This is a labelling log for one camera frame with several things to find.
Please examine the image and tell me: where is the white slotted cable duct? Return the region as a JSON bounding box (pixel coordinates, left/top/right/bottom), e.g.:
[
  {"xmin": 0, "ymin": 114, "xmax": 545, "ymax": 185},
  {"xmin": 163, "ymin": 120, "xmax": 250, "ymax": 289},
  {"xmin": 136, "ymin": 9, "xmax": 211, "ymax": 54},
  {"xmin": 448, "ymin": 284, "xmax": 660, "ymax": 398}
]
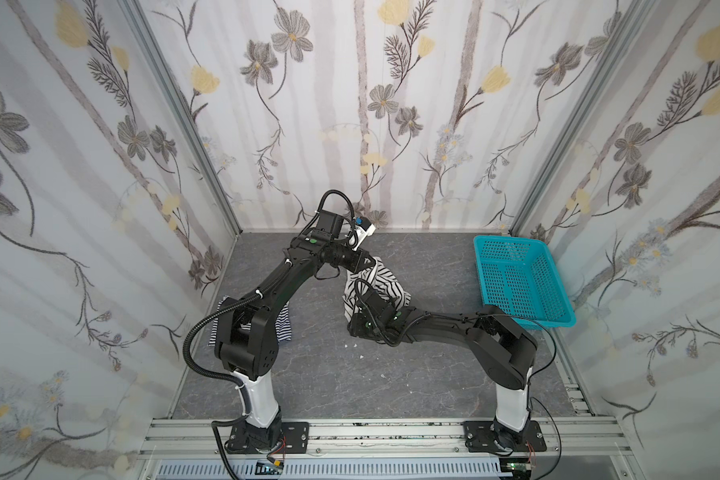
[{"xmin": 154, "ymin": 458, "xmax": 514, "ymax": 480}]

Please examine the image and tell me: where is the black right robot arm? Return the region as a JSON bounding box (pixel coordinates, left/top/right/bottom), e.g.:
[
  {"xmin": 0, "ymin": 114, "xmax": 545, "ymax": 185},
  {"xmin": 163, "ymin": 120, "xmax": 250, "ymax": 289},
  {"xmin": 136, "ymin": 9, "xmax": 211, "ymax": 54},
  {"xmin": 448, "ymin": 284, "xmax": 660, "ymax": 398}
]
[{"xmin": 348, "ymin": 278, "xmax": 538, "ymax": 455}]

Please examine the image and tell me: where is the teal plastic basket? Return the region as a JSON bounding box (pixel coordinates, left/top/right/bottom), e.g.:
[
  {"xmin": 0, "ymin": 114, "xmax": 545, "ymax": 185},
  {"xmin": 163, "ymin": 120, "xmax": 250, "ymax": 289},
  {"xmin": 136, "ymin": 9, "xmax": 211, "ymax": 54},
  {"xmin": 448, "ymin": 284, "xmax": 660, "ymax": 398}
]
[{"xmin": 473, "ymin": 235, "xmax": 576, "ymax": 330}]

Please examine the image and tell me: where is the aluminium mounting rail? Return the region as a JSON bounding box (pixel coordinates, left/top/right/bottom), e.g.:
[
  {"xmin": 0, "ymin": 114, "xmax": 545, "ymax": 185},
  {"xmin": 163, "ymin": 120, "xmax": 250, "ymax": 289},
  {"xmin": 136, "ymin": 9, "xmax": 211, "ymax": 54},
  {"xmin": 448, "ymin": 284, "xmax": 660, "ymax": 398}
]
[{"xmin": 137, "ymin": 416, "xmax": 634, "ymax": 460}]

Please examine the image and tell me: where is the black white striped tank top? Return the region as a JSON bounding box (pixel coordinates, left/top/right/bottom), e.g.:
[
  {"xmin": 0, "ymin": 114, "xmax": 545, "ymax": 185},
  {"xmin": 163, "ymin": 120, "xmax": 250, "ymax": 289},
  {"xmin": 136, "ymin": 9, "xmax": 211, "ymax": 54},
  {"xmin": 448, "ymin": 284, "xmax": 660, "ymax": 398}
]
[{"xmin": 342, "ymin": 256, "xmax": 411, "ymax": 322}]

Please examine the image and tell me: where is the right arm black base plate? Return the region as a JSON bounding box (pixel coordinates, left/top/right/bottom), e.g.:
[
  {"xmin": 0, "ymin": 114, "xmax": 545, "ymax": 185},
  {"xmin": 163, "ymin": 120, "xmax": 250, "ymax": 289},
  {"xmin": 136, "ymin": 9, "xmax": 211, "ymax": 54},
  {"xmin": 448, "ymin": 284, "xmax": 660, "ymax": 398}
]
[{"xmin": 462, "ymin": 420, "xmax": 547, "ymax": 456}]

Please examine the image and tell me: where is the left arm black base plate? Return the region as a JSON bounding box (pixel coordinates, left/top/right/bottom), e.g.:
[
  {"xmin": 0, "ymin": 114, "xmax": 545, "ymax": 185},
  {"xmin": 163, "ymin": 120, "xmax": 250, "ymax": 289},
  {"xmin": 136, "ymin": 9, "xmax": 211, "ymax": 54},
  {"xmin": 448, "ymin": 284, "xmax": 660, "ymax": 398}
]
[{"xmin": 223, "ymin": 422, "xmax": 310, "ymax": 455}]

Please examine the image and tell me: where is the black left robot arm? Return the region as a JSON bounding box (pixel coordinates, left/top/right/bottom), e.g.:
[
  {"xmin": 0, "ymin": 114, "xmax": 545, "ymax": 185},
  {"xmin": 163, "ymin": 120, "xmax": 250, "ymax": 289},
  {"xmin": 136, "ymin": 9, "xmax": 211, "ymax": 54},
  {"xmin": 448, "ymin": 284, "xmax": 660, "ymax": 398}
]
[{"xmin": 182, "ymin": 189, "xmax": 374, "ymax": 453}]

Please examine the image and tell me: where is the black corrugated cable hose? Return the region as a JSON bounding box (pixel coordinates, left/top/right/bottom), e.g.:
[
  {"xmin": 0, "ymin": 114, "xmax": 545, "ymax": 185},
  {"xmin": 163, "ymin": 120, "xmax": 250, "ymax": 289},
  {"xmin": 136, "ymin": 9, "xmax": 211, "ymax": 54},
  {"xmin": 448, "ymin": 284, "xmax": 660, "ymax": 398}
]
[{"xmin": 182, "ymin": 293, "xmax": 262, "ymax": 385}]

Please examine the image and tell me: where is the blue white striped tank top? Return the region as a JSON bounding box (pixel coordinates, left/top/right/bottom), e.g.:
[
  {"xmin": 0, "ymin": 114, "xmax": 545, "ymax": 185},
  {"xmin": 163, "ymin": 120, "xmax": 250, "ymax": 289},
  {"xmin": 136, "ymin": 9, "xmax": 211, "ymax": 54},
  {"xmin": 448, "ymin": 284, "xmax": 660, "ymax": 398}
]
[{"xmin": 207, "ymin": 296, "xmax": 292, "ymax": 348}]

